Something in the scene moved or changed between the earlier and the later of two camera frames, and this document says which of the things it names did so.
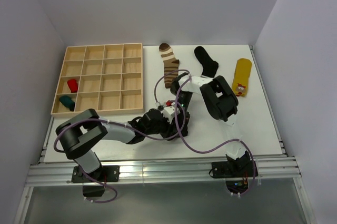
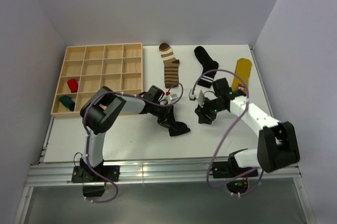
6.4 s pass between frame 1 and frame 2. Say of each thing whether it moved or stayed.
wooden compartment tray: stayed
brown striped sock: stayed
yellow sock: stayed
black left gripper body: moved
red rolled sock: stayed
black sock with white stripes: stayed
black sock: moved
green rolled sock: stayed
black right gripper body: moved
